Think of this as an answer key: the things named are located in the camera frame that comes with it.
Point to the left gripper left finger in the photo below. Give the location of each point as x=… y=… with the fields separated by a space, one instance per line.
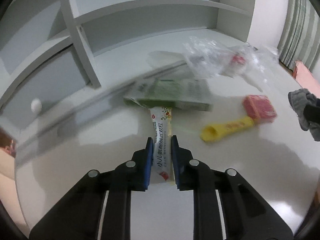
x=98 y=206

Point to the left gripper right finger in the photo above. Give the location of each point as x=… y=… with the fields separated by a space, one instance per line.
x=225 y=205

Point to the yellow plastic tube toy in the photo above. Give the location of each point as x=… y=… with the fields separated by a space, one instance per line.
x=215 y=132

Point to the pink red small box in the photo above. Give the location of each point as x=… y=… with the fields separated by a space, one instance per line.
x=259 y=108

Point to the green white packet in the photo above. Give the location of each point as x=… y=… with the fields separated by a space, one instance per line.
x=185 y=94

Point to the clear plastic bag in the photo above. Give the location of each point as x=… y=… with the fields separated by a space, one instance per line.
x=208 y=58

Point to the person's left hand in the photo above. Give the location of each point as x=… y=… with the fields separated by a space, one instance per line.
x=7 y=155

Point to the grey black glove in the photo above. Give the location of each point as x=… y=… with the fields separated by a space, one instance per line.
x=306 y=106

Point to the grey drawer with white knob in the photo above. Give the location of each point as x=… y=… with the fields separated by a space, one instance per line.
x=57 y=78

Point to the pink bed cover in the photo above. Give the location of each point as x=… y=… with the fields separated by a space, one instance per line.
x=305 y=79

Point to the grey desk hutch shelf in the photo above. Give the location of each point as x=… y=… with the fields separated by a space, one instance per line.
x=110 y=37

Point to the green striped curtain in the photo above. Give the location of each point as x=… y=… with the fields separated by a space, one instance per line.
x=300 y=38

